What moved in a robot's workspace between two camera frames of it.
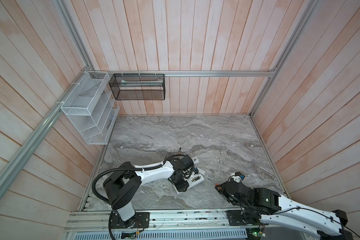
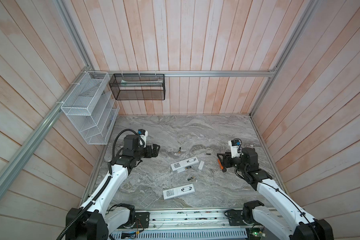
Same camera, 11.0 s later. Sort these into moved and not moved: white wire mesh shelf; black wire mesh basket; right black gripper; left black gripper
Moved: left black gripper; right black gripper
Not moved: black wire mesh basket; white wire mesh shelf
